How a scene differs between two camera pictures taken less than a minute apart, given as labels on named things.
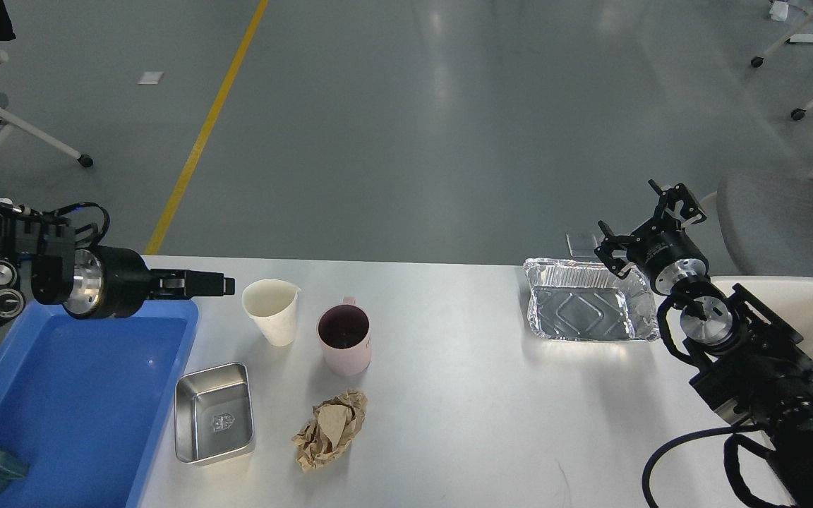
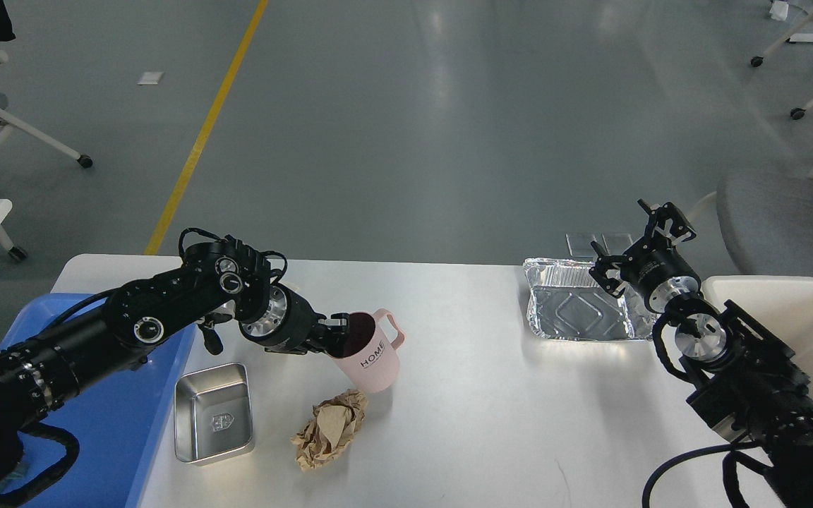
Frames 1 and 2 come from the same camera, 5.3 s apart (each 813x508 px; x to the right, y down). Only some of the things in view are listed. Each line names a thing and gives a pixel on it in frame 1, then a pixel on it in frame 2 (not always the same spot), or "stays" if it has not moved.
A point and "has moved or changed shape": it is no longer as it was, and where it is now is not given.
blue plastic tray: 80,401 stays
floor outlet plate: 583,244 stays
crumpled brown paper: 329,431 stays
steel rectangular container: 213,418 stays
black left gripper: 114,283 to 291,324
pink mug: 344,331 has moved or changed shape
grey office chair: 784,226 stays
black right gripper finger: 610,243 to 599,272
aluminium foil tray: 579,300 stays
